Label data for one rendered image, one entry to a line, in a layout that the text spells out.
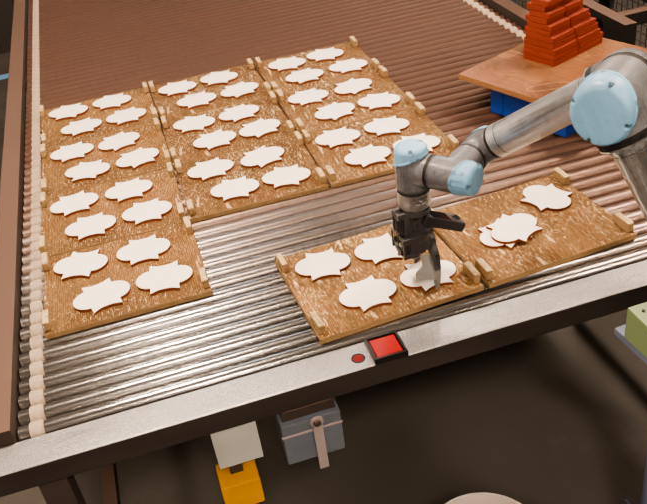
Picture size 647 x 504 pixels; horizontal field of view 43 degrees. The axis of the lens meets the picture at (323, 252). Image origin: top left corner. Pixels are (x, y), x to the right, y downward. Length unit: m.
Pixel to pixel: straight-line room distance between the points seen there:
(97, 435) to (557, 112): 1.14
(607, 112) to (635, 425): 1.65
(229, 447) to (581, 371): 1.62
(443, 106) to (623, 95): 1.42
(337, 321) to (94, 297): 0.63
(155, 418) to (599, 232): 1.15
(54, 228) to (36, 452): 0.86
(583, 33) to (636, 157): 1.38
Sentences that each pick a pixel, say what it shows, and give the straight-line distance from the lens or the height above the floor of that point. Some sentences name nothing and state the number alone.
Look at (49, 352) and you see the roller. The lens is 2.07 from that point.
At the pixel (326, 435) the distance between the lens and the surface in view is 1.88.
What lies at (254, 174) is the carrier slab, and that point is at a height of 0.94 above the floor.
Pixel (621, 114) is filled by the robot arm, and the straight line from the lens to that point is 1.50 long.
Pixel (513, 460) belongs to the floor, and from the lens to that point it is 2.83.
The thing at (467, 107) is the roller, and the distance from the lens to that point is 2.83.
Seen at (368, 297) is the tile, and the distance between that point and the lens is 1.94.
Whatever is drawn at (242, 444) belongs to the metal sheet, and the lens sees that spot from 1.87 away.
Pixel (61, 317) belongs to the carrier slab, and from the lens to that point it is 2.13.
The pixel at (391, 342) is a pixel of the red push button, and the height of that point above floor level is 0.93.
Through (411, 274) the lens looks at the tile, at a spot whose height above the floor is 0.95.
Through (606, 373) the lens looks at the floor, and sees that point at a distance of 3.14.
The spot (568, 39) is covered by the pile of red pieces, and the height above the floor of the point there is 1.10.
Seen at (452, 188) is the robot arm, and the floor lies 1.23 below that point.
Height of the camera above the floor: 2.13
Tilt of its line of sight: 34 degrees down
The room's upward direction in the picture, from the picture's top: 8 degrees counter-clockwise
